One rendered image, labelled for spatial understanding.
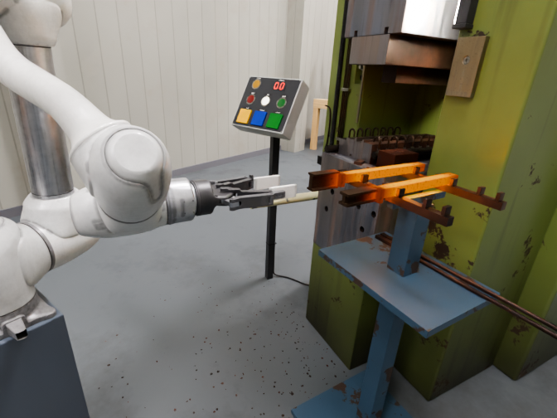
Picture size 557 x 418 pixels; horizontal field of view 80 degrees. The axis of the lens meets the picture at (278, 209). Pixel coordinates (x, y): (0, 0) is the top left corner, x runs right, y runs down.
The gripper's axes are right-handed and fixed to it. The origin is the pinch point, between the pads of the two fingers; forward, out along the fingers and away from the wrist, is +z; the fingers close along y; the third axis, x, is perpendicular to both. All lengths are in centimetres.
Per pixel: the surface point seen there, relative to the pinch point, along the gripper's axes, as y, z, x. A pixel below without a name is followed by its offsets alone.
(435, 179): 13.4, 39.8, 1.2
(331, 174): 0.7, 15.4, 1.5
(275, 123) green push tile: -77, 43, 2
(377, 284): 14.5, 24.1, -26.0
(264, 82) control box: -96, 47, 19
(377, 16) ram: -33, 57, 44
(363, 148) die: -31, 57, -1
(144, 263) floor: -143, -15, -98
